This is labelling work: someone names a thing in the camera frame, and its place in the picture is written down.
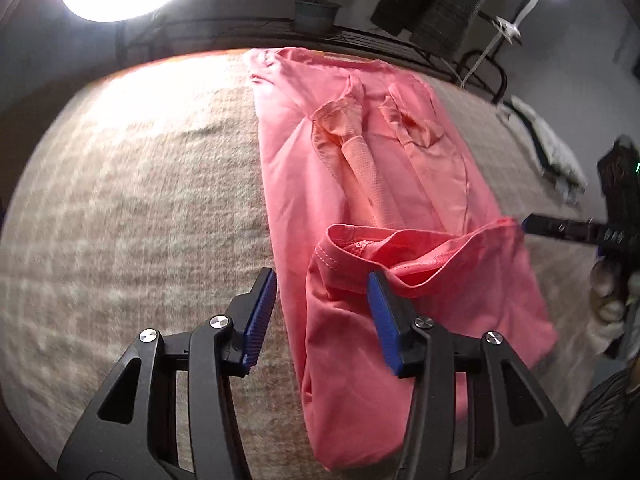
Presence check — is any pink t-shirt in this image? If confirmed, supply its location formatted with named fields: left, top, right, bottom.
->
left=243, top=47, right=558, bottom=471

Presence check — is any white pillow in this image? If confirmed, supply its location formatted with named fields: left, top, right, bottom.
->
left=510, top=95, right=588, bottom=191

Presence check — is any black metal clothes rack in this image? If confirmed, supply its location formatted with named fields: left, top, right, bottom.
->
left=115, top=0, right=538, bottom=86

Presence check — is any grey plaid coat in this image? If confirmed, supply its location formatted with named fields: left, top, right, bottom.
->
left=412, top=0, right=508, bottom=56

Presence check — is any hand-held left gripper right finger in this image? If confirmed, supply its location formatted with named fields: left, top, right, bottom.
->
left=366, top=271, right=586, bottom=480

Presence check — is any beige plaid blanket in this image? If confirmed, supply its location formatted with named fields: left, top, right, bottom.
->
left=0, top=50, right=621, bottom=480

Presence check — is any potted plant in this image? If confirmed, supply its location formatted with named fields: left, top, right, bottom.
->
left=292, top=0, right=342, bottom=35

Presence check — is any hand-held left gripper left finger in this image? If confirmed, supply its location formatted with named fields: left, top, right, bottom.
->
left=56, top=267, right=278, bottom=480

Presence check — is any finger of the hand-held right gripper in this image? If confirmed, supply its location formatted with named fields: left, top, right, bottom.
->
left=521, top=213, right=602, bottom=247

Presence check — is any black chair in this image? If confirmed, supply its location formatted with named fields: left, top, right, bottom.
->
left=457, top=50, right=510, bottom=106

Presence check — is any person's right forearm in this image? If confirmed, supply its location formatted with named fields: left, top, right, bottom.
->
left=567, top=367, right=640, bottom=480

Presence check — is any person's right hand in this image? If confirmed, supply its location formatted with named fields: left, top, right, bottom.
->
left=587, top=259, right=632, bottom=356

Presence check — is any stack of folded clothes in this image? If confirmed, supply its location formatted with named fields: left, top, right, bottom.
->
left=497, top=105, right=588, bottom=206

